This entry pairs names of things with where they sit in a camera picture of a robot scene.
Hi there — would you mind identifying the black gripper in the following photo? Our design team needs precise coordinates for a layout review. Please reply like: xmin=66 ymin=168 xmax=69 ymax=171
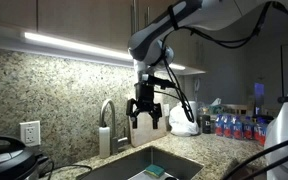
xmin=126 ymin=81 xmax=164 ymax=131

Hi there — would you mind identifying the black rice cooker lid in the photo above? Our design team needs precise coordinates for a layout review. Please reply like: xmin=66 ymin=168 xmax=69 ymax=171
xmin=0 ymin=134 xmax=40 ymax=180

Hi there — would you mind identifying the steel rice cooker body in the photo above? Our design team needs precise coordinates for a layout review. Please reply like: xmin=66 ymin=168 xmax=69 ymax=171
xmin=15 ymin=152 xmax=52 ymax=180

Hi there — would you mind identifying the wooden cutting board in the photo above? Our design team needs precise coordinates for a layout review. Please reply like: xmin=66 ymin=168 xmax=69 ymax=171
xmin=127 ymin=92 xmax=168 ymax=148

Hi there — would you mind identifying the brushed steel faucet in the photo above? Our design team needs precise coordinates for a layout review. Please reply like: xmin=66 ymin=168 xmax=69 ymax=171
xmin=99 ymin=98 xmax=130 ymax=155

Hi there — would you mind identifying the white plastic bag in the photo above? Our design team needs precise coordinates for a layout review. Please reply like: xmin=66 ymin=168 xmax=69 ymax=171
xmin=168 ymin=105 xmax=201 ymax=137

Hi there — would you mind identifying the white paper towel roll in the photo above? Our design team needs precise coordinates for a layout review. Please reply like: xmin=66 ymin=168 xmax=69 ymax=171
xmin=183 ymin=100 xmax=199 ymax=123

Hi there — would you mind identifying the white soap dispenser bottle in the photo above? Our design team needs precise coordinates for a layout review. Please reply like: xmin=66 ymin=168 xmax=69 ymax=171
xmin=98 ymin=125 xmax=112 ymax=159

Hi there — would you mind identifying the stainless steel sink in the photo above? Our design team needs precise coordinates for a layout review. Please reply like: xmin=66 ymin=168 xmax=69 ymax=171
xmin=75 ymin=145 xmax=205 ymax=180

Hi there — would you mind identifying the green sponge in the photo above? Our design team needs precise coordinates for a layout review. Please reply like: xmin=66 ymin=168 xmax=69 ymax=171
xmin=145 ymin=164 xmax=166 ymax=178

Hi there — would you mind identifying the black jar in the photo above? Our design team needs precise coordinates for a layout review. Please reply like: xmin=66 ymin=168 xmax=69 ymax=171
xmin=200 ymin=114 xmax=212 ymax=135

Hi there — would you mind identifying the tissue box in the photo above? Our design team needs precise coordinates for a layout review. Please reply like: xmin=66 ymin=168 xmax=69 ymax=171
xmin=208 ymin=97 xmax=229 ymax=116

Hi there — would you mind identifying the under-cabinet light strip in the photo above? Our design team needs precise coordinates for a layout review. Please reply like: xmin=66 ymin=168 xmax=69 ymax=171
xmin=23 ymin=31 xmax=187 ymax=72

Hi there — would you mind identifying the wooden upper cabinet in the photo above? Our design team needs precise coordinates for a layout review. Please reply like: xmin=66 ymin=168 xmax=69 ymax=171
xmin=0 ymin=0 xmax=207 ymax=76

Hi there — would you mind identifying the blue lit screen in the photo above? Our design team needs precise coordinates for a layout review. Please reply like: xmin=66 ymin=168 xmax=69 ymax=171
xmin=253 ymin=82 xmax=266 ymax=116

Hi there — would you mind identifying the small white wall plate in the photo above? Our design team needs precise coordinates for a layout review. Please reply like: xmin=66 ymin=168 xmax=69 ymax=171
xmin=163 ymin=103 xmax=171 ymax=118

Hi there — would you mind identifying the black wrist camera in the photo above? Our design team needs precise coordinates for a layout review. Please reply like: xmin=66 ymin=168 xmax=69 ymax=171
xmin=141 ymin=73 xmax=178 ymax=91

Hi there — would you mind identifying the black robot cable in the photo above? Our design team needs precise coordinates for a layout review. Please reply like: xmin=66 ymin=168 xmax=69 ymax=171
xmin=152 ymin=1 xmax=275 ymax=124

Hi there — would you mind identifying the black cooker power cord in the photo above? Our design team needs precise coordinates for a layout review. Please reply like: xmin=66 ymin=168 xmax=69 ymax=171
xmin=38 ymin=159 xmax=93 ymax=180

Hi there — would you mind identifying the metal cabinet handle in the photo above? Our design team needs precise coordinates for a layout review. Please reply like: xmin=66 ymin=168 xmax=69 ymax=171
xmin=144 ymin=5 xmax=151 ymax=28
xmin=130 ymin=0 xmax=139 ymax=35

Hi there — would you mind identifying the white duplex wall outlet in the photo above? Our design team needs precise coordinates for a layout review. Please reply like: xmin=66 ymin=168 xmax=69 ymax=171
xmin=19 ymin=120 xmax=42 ymax=148

